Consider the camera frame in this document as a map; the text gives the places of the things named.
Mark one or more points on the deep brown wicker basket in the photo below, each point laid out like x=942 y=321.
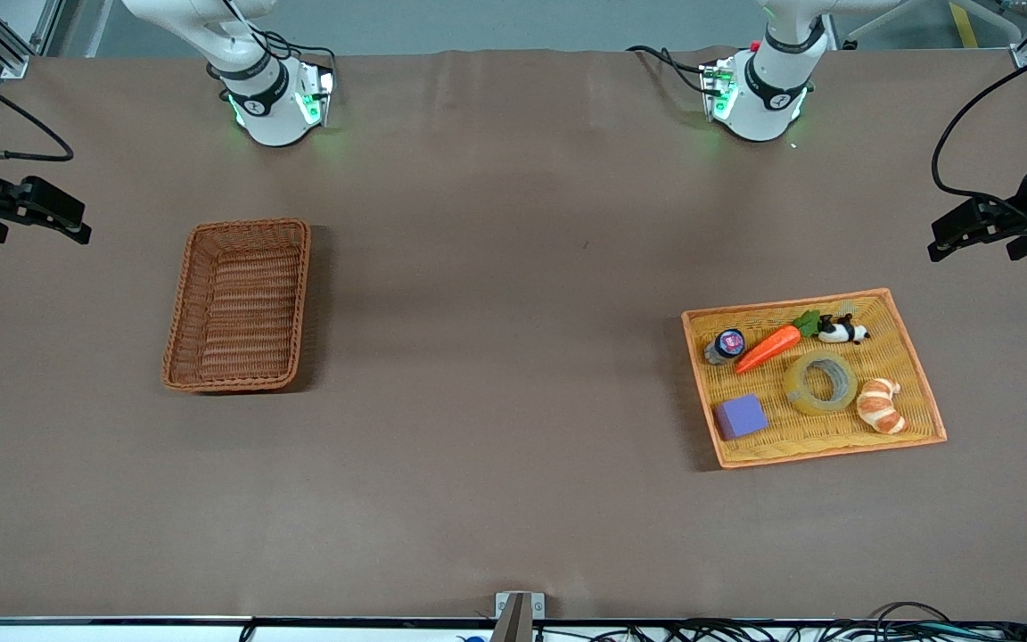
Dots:
x=237 y=312

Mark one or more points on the white table edge rail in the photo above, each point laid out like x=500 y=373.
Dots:
x=121 y=631

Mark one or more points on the toy croissant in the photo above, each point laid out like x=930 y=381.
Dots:
x=879 y=410

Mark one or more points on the black white panda figure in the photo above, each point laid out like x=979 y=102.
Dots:
x=834 y=333

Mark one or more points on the flat yellow woven basket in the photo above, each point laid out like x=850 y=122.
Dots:
x=799 y=437

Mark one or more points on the purple foam block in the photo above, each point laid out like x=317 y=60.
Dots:
x=741 y=416

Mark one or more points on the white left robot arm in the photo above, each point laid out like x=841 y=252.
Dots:
x=759 y=107

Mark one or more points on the grey metal table bracket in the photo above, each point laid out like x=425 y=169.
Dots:
x=518 y=615

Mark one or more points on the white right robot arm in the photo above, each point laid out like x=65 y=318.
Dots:
x=273 y=116

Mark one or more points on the orange toy carrot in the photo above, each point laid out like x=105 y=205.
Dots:
x=768 y=348

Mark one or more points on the table cover cloth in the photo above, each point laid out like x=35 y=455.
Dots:
x=513 y=223

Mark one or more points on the small jar with dark lid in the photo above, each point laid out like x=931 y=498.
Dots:
x=727 y=344

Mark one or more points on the yellowish clear tape roll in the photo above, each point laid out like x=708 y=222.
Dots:
x=794 y=394

